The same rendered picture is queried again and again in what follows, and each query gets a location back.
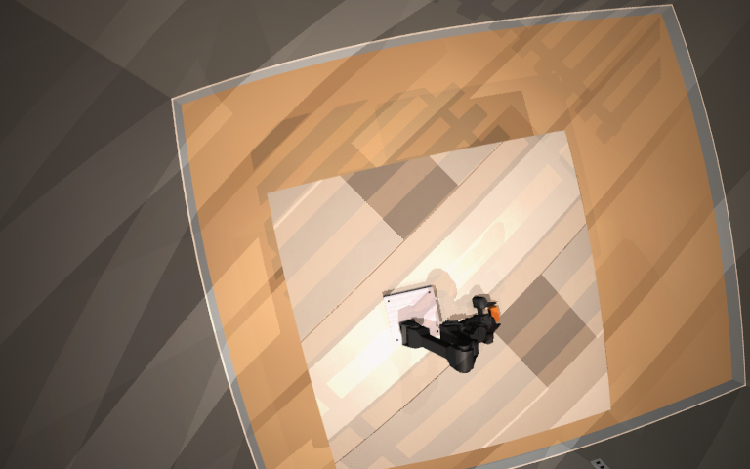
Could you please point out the orange block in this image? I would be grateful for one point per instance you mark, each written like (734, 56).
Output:
(493, 311)

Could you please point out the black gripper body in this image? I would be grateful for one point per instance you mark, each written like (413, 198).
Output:
(480, 304)

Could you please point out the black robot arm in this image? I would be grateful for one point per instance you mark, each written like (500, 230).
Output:
(465, 336)

